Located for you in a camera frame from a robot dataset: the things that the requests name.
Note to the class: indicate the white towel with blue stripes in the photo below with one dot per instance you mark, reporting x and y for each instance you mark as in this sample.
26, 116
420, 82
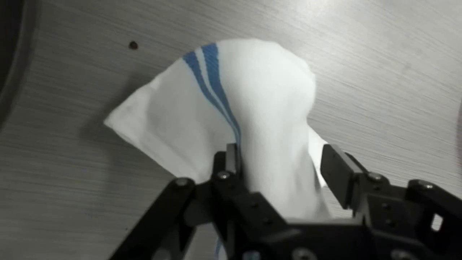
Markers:
259, 105

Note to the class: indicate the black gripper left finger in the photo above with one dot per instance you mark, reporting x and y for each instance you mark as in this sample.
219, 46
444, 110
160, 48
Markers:
225, 166

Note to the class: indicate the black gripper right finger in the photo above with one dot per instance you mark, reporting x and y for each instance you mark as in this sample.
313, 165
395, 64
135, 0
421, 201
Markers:
340, 168

